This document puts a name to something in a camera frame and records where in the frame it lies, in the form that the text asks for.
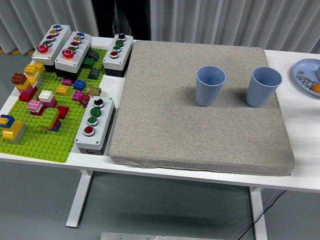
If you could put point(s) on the pink toy brick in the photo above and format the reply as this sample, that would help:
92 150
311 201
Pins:
78 95

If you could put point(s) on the green studded baseplate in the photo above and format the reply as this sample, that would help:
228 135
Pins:
45 147

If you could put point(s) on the yellow toy brick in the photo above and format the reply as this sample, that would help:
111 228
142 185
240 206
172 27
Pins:
62 90

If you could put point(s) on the five-button control box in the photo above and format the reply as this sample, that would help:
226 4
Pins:
58 40
81 47

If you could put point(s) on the blue yellow grey brick stack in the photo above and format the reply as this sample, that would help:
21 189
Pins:
15 130

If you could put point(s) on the white table leg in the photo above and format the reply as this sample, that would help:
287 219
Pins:
258 215
78 200

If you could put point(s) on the person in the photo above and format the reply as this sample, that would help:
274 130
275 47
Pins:
105 20

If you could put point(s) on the dark grey sloped brick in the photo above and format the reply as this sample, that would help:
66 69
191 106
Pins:
94 74
94 55

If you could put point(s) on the light blue plate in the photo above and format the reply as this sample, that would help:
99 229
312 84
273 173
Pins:
307 66

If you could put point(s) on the small magenta toy brick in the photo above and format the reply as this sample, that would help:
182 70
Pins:
67 82

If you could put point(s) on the white pink red brick stack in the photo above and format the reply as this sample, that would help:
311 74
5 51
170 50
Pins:
46 96

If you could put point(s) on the blue toy brick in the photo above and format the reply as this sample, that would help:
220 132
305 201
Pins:
79 85

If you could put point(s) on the grey-brown fabric mat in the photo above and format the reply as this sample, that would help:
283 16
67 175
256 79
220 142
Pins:
175 125

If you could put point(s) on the red toy brick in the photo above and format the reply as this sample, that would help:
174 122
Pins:
63 111

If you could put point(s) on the white pleated curtain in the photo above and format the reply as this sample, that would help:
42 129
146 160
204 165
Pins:
37 15
225 20

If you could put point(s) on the dark green toy brick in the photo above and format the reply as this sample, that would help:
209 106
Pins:
88 63

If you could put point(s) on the green orange blue brick stack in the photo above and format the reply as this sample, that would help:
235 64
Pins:
50 117

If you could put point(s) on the blue ribbed cup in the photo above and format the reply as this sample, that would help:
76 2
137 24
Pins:
207 95
262 87

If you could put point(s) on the yellow brown red brick tower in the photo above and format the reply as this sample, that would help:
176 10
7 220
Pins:
27 86

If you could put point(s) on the four-button control box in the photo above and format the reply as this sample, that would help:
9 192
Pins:
123 50
103 120

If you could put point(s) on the small orange fruit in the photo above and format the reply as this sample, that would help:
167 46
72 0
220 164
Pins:
316 88

